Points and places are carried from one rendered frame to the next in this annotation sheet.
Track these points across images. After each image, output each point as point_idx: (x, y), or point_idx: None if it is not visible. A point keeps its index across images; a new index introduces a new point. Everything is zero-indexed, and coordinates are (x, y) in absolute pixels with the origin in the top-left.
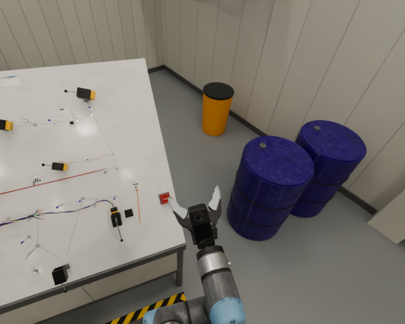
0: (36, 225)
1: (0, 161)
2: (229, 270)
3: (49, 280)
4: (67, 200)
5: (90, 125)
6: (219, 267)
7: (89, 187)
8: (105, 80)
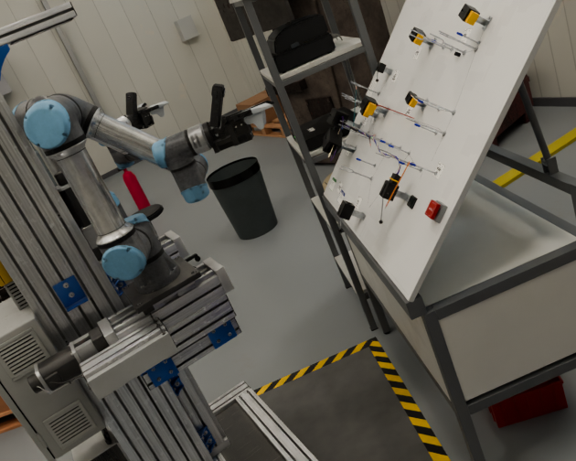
0: (382, 158)
1: (410, 80)
2: (186, 136)
3: (354, 219)
4: (403, 148)
5: (465, 64)
6: (187, 129)
7: (419, 144)
8: (515, 0)
